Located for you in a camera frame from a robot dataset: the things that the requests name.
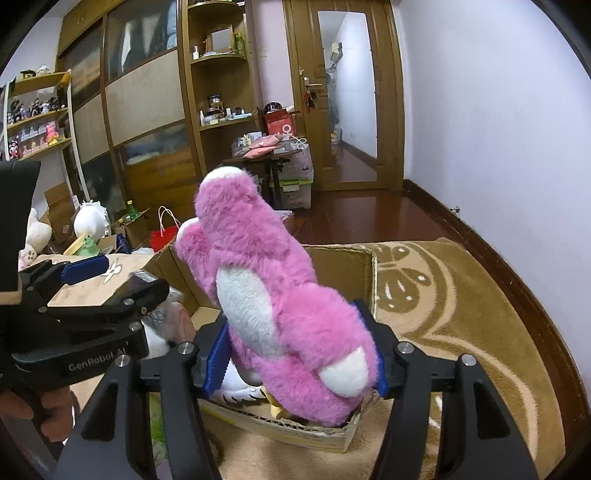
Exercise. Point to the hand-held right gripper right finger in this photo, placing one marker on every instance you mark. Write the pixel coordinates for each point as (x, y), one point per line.
(390, 369)

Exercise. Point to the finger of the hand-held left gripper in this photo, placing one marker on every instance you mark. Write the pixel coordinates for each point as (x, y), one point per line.
(85, 270)
(143, 293)

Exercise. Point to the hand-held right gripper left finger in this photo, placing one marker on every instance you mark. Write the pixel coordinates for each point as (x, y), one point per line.
(216, 364)

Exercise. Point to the green tissue pack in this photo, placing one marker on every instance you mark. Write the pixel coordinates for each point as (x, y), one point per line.
(156, 429)

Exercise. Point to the pink plush bear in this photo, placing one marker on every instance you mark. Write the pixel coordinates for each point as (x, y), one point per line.
(277, 300)

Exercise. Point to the person's left hand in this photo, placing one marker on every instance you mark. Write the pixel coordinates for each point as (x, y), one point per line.
(57, 415)

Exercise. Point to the green frog toy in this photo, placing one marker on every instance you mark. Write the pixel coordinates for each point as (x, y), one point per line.
(87, 244)

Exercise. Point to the white-haired plush doll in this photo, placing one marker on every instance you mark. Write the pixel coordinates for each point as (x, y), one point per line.
(92, 219)

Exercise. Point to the red gift bag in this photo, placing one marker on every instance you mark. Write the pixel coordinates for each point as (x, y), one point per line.
(162, 240)

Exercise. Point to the cardboard box with bottle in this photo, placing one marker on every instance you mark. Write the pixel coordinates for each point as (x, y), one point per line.
(134, 230)

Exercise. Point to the empty brown cardboard box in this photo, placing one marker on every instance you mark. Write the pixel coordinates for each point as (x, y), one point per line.
(60, 212)

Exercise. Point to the green glass bottle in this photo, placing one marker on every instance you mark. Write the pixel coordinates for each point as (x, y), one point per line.
(132, 211)

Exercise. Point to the row of small figurines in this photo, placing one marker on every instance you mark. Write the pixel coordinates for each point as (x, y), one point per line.
(32, 138)

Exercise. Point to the yellow display shelf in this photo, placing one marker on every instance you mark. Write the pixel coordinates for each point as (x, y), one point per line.
(41, 115)

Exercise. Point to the wooden wardrobe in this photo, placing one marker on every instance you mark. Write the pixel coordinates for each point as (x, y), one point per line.
(143, 101)

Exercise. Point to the small dark side table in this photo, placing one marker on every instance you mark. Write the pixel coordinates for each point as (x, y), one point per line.
(277, 166)

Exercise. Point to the pink clothes pile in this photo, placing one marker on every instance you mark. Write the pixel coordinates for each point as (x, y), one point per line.
(261, 146)

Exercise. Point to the clear plastic storage box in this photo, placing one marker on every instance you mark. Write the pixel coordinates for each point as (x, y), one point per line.
(298, 184)

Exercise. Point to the red paper bag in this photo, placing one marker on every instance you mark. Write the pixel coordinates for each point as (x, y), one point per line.
(279, 124)

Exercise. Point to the wooden corner shelf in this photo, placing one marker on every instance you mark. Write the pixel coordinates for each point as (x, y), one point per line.
(221, 83)

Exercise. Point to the black round tin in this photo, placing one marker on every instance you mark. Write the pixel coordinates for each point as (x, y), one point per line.
(273, 107)

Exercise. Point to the wooden door with glass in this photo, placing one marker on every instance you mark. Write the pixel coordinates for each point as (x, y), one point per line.
(388, 92)

